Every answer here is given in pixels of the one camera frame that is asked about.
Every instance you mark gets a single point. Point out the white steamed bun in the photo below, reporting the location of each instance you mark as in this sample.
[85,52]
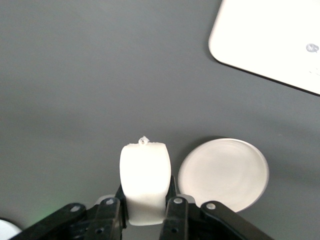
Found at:
[145,175]

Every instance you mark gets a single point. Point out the round cream plate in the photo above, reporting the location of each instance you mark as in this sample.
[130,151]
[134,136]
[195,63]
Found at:
[225,175]

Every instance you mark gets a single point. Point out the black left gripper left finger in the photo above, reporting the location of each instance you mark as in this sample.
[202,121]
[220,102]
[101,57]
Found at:
[107,217]

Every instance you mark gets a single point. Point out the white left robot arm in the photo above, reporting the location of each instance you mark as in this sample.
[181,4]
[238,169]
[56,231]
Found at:
[7,230]

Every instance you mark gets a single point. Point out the cream tray with rabbit print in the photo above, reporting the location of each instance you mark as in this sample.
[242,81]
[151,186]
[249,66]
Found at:
[270,37]

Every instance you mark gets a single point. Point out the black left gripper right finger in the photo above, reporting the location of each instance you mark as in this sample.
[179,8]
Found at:
[177,220]

